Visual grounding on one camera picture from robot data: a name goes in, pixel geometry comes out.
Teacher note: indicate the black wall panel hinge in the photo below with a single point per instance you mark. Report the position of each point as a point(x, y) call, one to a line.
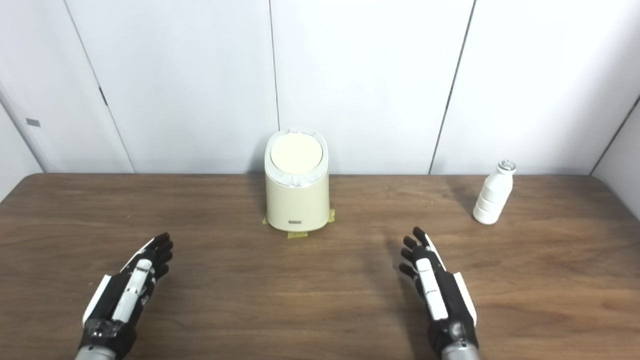
point(103, 96)

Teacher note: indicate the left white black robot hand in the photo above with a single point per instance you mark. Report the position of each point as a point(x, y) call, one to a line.
point(131, 290)

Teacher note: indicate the small white plastic bottle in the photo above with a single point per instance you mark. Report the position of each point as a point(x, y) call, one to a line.
point(492, 197)

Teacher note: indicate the round cream bin lid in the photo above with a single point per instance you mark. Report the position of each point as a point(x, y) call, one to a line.
point(296, 153)

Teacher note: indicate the cream-colored trash bin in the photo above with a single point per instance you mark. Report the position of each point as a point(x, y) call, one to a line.
point(297, 202)

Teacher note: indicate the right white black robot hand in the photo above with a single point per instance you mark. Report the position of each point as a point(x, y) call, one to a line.
point(440, 295)

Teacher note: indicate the small gray wall label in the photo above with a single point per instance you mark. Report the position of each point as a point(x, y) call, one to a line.
point(33, 122)

